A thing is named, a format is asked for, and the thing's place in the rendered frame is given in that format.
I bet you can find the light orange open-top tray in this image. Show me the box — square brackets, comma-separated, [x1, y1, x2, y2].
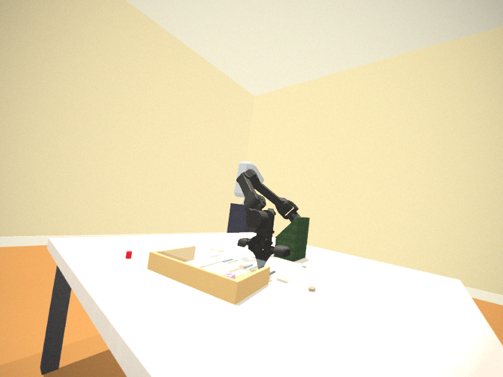
[147, 242, 271, 305]

